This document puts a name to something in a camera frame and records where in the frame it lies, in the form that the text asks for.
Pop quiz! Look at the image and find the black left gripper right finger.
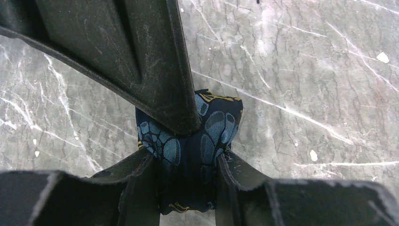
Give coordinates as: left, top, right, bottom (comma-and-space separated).
215, 151, 399, 226

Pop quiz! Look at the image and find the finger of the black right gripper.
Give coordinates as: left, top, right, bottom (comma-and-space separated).
0, 0, 200, 134

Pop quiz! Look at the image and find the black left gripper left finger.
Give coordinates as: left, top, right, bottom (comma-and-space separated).
0, 148, 160, 226

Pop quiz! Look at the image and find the dark blue patterned tie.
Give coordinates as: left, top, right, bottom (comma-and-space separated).
136, 89, 243, 215

